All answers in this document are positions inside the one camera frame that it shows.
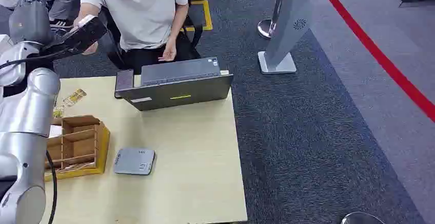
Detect black phone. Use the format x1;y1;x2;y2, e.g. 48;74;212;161
114;69;135;99

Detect pale card in slot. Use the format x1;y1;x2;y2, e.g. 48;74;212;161
66;161;97;170

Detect chrome stanchion post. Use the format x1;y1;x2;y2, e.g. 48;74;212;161
257;0;286;39

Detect grey kiosk stand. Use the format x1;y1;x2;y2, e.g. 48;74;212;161
258;0;315;75

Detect person's left hand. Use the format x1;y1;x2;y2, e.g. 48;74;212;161
157;39;177;63

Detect grey laptop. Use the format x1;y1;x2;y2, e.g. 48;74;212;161
115;56;234;112

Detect person's right hand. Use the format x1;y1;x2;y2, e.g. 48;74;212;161
82;41;99;56

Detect red floor tape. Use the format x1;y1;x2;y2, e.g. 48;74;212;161
312;0;435;123

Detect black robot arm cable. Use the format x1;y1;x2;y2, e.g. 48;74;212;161
0;47;74;71
45;150;58;224

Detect grey flat square device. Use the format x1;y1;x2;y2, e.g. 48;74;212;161
113;148;156;176

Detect chrome round stanchion base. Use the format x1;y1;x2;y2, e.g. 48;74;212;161
341;211;386;224

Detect yellow floor tape frame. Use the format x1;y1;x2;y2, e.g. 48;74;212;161
180;0;214;32

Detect wooden card box yellow base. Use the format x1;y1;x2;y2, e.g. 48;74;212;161
44;115;111;181

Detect white card stack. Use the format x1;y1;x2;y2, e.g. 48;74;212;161
48;125;64;138

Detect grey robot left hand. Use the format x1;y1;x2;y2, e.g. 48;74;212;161
8;0;108;61

